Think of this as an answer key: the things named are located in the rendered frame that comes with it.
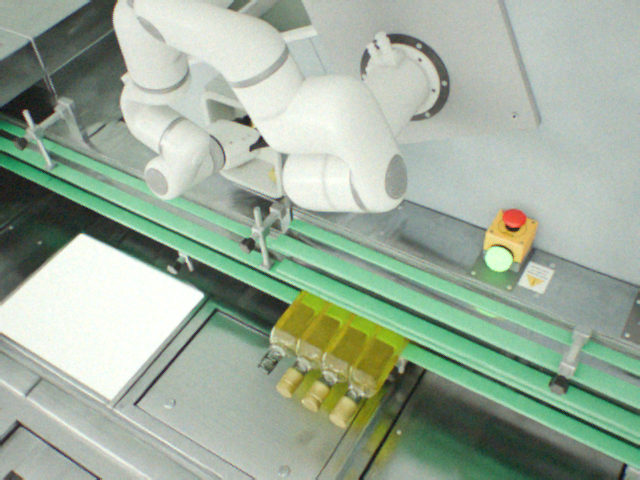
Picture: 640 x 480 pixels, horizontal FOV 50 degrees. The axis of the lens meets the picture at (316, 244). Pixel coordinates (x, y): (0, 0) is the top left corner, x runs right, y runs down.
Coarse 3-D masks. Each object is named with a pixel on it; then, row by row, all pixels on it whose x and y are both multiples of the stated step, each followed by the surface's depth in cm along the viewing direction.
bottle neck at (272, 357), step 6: (270, 348) 131; (276, 348) 130; (270, 354) 129; (276, 354) 130; (282, 354) 130; (264, 360) 129; (270, 360) 129; (276, 360) 129; (258, 366) 129; (264, 366) 128; (270, 366) 128; (264, 372) 130; (270, 372) 128
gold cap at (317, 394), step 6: (318, 384) 124; (324, 384) 124; (312, 390) 123; (318, 390) 123; (324, 390) 124; (330, 390) 124; (306, 396) 123; (312, 396) 122; (318, 396) 123; (324, 396) 123; (306, 402) 123; (312, 402) 122; (318, 402) 122; (312, 408) 123; (318, 408) 122
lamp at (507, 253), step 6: (492, 246) 119; (498, 246) 118; (504, 246) 117; (492, 252) 117; (498, 252) 117; (504, 252) 117; (510, 252) 117; (486, 258) 118; (492, 258) 117; (498, 258) 117; (504, 258) 116; (510, 258) 117; (492, 264) 118; (498, 264) 117; (504, 264) 117; (498, 270) 119
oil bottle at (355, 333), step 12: (348, 324) 131; (360, 324) 131; (372, 324) 131; (336, 336) 130; (348, 336) 129; (360, 336) 129; (336, 348) 128; (348, 348) 127; (360, 348) 128; (324, 360) 126; (336, 360) 126; (348, 360) 126; (336, 372) 125
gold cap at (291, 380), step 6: (288, 372) 126; (294, 372) 126; (300, 372) 126; (282, 378) 126; (288, 378) 125; (294, 378) 125; (300, 378) 126; (282, 384) 125; (288, 384) 125; (294, 384) 125; (282, 390) 125; (288, 390) 124; (294, 390) 125; (288, 396) 126
